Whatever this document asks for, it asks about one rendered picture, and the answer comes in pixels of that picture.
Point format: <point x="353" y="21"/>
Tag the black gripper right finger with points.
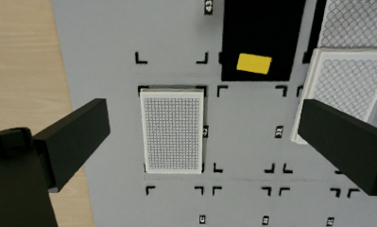
<point x="347" y="142"/>

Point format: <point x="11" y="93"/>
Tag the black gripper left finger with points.
<point x="48" y="159"/>

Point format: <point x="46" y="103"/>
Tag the black plate lid with yellow label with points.
<point x="260" y="39"/>

